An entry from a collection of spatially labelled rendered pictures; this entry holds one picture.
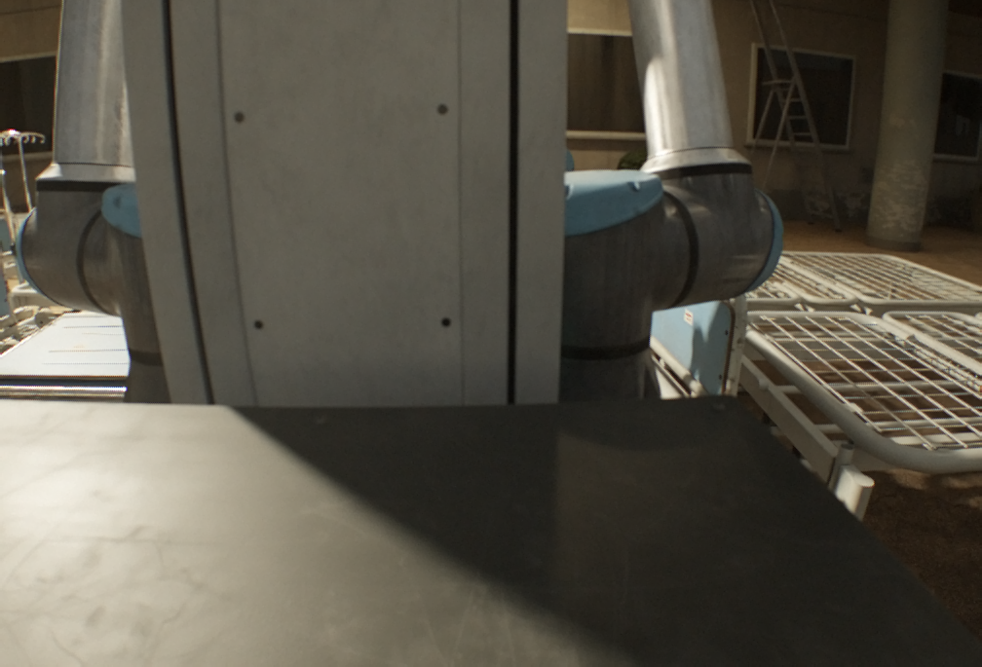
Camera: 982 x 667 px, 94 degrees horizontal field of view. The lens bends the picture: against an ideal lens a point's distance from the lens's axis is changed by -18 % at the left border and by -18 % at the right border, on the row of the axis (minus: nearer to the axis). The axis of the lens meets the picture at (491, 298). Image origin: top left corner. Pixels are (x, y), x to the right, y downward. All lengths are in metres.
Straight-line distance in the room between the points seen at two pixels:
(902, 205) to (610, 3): 4.19
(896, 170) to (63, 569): 6.94
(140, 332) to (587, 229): 0.48
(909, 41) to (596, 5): 3.59
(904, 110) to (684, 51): 6.28
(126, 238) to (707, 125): 0.66
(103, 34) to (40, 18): 8.19
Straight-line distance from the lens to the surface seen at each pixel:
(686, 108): 0.71
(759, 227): 0.72
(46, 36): 8.92
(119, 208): 0.63
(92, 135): 0.79
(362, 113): 0.43
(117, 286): 0.67
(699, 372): 1.20
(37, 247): 0.81
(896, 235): 6.98
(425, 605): 0.23
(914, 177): 6.97
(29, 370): 1.51
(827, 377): 2.84
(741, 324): 1.05
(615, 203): 0.55
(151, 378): 0.67
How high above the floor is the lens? 1.01
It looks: 16 degrees down
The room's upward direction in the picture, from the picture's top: straight up
